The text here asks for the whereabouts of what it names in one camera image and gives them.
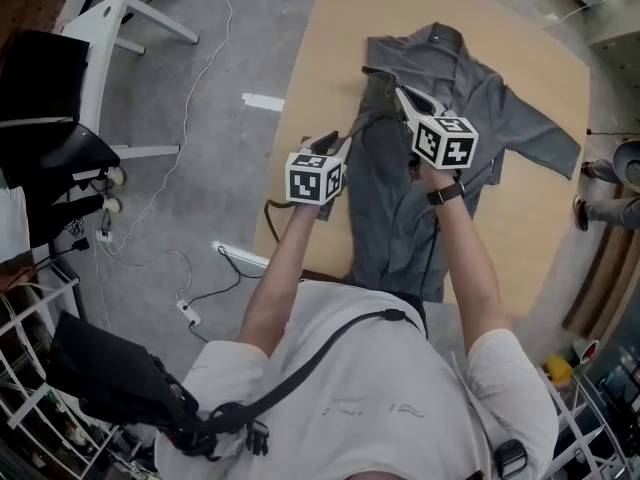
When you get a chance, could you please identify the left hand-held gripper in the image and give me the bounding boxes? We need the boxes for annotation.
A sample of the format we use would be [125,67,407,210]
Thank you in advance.
[285,130,354,204]

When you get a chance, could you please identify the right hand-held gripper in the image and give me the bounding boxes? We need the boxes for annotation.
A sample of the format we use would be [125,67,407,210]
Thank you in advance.
[394,85,480,171]

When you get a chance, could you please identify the grey robe garment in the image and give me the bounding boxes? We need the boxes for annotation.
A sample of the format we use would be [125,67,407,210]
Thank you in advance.
[346,22,584,304]

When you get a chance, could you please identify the black shoulder pack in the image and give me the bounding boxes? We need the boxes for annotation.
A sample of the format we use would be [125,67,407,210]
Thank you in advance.
[44,310,201,449]

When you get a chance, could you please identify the person's right forearm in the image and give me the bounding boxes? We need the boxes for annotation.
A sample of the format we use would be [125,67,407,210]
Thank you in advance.
[424,167,511,359]

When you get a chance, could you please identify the person's left forearm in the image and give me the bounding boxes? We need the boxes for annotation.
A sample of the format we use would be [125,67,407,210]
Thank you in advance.
[237,200,321,357]

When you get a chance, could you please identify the white paper label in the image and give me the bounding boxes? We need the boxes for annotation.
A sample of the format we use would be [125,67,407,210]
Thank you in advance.
[242,91,285,112]

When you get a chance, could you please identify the grey locker cabinet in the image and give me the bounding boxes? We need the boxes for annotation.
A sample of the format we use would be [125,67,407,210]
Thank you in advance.
[587,0,640,64]

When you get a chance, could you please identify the person's white t-shirt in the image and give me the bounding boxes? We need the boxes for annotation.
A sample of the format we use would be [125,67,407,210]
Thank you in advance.
[154,280,559,480]

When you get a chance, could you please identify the white desk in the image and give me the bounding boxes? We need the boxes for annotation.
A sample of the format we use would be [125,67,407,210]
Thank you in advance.
[59,0,201,162]

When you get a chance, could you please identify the wooden step platform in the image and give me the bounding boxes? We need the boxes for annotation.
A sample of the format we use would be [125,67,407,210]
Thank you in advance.
[562,207,640,339]

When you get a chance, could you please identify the black monitor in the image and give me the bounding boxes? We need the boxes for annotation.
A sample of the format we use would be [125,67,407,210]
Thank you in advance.
[0,30,121,189]

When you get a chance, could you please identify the white red paper cup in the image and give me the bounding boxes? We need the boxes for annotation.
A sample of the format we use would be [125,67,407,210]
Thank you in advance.
[569,337,601,367]

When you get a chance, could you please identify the yellow container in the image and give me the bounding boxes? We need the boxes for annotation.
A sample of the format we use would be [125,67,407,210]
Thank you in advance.
[544,352,574,383]

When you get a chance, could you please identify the brown strap wristwatch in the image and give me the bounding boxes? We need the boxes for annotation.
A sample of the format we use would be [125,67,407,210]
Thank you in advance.
[426,180,465,207]

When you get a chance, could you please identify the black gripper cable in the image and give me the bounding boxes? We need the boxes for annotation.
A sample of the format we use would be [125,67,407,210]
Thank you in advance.
[263,198,291,244]
[409,157,441,314]

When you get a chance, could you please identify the long white cable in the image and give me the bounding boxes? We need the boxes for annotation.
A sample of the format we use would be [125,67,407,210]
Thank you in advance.
[92,0,236,319]

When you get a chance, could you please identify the black floor cable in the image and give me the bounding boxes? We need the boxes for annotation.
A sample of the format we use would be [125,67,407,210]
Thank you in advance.
[187,245,271,342]

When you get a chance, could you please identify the black chest strap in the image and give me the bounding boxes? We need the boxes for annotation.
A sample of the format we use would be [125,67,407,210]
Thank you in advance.
[199,307,421,457]

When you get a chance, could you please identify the white wire shelf rack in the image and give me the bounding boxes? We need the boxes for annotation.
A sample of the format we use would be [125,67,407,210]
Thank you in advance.
[0,277,126,480]
[537,367,640,480]

